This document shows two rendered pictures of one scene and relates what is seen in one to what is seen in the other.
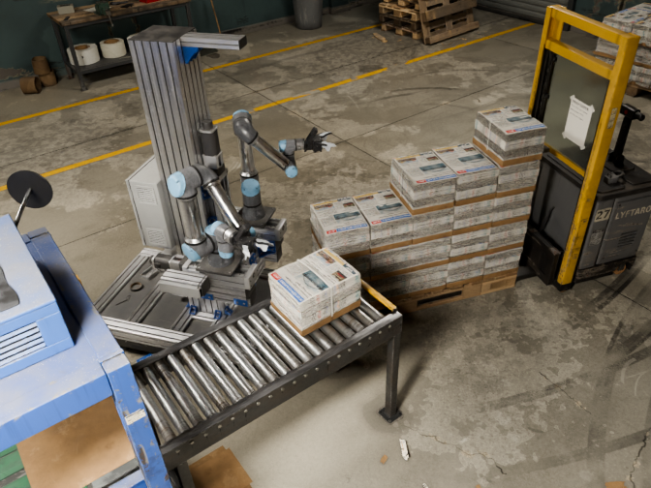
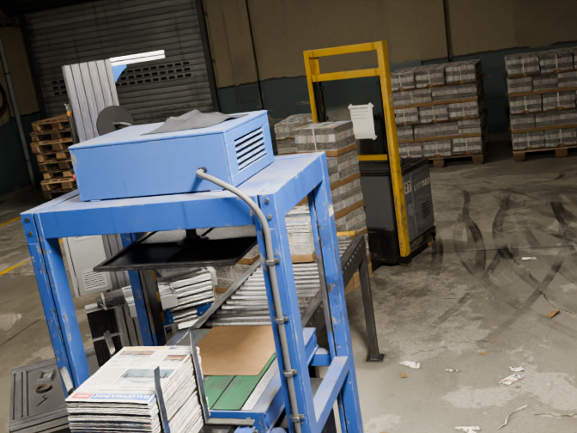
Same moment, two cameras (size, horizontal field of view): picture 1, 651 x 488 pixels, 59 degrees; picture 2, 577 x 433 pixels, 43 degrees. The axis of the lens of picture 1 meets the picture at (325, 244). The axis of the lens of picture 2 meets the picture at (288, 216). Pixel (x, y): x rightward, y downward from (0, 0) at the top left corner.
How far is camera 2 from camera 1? 277 cm
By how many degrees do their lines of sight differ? 39
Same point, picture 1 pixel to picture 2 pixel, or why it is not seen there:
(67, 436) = (209, 353)
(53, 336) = (268, 145)
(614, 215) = (413, 187)
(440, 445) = (431, 352)
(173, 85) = (111, 100)
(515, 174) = (346, 162)
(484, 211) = (337, 199)
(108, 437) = (247, 338)
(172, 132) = not seen: hidden behind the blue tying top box
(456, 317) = (354, 302)
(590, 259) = (413, 231)
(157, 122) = not seen: hidden behind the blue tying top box
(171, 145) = not seen: hidden behind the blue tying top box
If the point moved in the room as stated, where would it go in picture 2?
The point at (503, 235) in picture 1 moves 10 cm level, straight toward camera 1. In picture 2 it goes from (354, 222) to (358, 224)
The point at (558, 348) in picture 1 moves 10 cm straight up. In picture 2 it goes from (440, 285) to (440, 272)
